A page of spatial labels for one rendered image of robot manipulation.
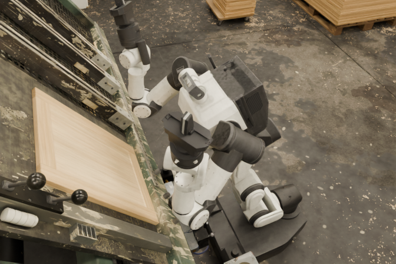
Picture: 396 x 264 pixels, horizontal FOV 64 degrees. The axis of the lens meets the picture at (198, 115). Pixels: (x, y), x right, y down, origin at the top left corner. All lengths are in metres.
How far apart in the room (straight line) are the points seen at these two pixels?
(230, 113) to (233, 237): 1.17
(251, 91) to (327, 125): 2.10
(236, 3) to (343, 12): 1.32
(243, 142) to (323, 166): 1.85
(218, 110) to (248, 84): 0.14
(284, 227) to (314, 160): 0.81
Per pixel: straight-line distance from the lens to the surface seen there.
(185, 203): 1.00
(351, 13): 4.54
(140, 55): 1.28
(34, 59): 1.42
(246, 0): 4.41
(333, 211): 2.61
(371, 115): 3.46
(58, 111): 1.32
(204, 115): 1.12
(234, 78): 1.18
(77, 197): 0.82
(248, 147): 1.04
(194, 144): 0.71
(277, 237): 2.19
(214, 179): 1.05
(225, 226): 2.15
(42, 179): 0.75
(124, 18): 1.25
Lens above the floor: 2.11
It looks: 44 degrees down
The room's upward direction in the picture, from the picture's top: straight up
